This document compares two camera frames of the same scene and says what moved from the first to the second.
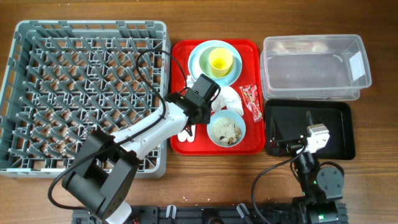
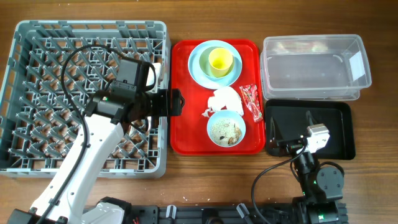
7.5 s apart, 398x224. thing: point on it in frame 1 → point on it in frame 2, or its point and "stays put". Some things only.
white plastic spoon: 182,135 → 150,78
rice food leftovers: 226,131 stays put
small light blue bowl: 226,128 stays put
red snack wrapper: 250,95 stays put
